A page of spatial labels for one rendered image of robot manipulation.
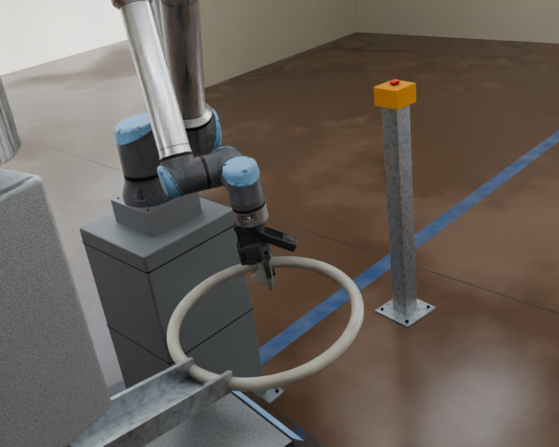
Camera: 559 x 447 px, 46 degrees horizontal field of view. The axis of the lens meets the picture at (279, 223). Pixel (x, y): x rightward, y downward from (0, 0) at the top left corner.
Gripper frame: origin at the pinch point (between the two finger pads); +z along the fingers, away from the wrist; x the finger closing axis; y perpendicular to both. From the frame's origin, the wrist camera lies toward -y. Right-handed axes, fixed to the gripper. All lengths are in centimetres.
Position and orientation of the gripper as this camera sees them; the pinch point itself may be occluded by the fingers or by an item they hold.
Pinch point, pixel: (273, 280)
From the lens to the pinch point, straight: 187.4
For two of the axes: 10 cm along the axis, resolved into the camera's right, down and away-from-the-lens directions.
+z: 1.8, 8.5, 4.9
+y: -9.8, 1.3, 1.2
